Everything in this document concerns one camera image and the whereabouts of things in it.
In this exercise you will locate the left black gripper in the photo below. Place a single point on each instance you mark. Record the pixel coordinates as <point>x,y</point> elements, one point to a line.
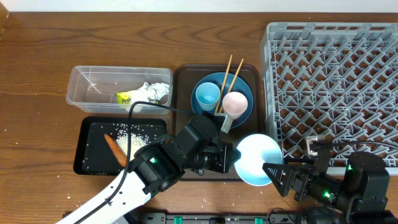
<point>227,154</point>

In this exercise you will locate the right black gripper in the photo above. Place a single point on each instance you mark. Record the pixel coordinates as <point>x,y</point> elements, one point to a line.
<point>304,172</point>

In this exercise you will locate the light blue bowl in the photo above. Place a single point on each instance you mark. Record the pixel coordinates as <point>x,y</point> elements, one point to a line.
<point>255,150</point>

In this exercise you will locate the white paper napkin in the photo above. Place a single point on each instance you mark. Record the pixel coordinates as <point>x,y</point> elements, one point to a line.
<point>153,93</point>

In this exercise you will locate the orange carrot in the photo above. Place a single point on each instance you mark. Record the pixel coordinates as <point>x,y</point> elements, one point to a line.
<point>116,150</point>

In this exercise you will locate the green yellow snack wrapper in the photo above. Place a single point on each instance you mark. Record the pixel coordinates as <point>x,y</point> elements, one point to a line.
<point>127,97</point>

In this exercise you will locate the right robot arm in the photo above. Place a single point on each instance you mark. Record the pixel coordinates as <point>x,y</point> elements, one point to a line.
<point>360,197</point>

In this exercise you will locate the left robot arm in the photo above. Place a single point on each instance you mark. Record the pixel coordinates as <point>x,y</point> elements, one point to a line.
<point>158,166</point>

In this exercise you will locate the grey dishwasher rack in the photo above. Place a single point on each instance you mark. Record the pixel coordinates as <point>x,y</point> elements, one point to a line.
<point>332,79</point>

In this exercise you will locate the pink cup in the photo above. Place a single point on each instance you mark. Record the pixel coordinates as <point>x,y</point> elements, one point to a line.
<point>234,104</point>

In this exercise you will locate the light blue cup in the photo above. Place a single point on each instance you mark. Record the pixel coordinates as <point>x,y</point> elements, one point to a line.
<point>207,95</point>

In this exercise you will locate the dark blue plate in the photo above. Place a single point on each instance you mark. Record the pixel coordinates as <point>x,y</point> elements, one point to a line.
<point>240,86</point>

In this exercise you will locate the right wooden chopstick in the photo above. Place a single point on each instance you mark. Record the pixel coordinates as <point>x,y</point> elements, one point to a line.
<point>233,81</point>

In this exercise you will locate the wooden chopstick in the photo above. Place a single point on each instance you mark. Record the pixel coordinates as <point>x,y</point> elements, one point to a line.
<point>223,84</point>
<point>233,81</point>

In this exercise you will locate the spilled white rice pile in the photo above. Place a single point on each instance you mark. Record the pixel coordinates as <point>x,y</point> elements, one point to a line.
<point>140,136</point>

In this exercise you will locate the left wooden chopstick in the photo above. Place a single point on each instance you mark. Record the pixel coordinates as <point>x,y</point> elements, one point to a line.
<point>223,84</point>

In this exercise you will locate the black tray bin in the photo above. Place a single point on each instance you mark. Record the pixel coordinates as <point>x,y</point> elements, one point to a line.
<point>93,155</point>

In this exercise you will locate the clear plastic bin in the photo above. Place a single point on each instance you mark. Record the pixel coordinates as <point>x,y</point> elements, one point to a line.
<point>93,88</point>

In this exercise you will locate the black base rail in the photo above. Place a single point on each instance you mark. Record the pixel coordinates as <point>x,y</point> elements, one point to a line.
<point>276,216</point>

